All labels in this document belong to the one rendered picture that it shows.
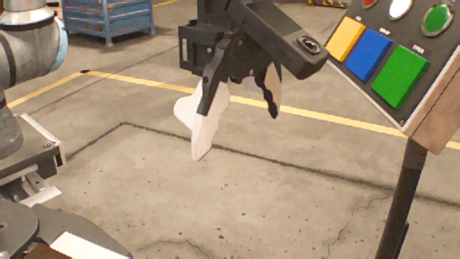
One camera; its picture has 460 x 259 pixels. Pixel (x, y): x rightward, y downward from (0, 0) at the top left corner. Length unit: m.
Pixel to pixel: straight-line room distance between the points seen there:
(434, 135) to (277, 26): 0.25
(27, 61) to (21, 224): 0.58
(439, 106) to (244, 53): 0.25
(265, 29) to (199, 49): 0.09
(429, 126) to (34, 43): 0.68
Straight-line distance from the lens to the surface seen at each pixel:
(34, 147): 0.78
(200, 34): 0.42
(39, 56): 0.78
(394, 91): 0.52
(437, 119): 0.51
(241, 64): 0.41
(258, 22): 0.39
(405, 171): 0.74
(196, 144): 0.41
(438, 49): 0.51
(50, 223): 0.21
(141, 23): 5.19
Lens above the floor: 1.16
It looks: 27 degrees down
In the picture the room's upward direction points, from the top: straight up
